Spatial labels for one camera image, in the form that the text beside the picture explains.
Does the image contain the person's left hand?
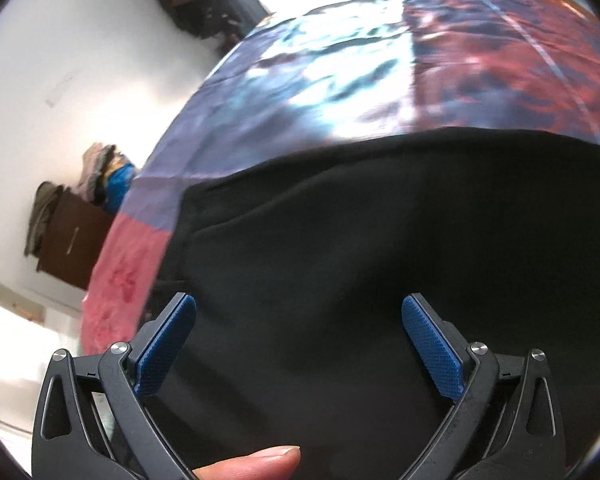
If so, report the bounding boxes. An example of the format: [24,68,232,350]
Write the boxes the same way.
[192,445,301,480]

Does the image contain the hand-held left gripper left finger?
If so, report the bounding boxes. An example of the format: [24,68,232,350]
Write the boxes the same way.
[31,292,197,480]

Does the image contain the pile of folded clothes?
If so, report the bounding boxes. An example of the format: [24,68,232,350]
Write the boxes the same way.
[80,142,141,213]

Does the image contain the black pants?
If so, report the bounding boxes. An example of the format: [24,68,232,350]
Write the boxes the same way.
[142,127,600,480]

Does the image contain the olive cloth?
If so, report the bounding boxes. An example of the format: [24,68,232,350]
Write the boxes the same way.
[24,181,71,258]

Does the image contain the dark hanging clothes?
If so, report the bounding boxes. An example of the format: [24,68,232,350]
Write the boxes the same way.
[142,0,276,51]

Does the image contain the colourful printed blanket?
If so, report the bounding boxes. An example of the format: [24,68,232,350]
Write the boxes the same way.
[80,0,600,356]

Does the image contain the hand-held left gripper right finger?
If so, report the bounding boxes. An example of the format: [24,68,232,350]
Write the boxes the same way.
[401,292,566,480]

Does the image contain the brown wooden cabinet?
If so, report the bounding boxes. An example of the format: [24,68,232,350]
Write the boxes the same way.
[36,190,116,291]

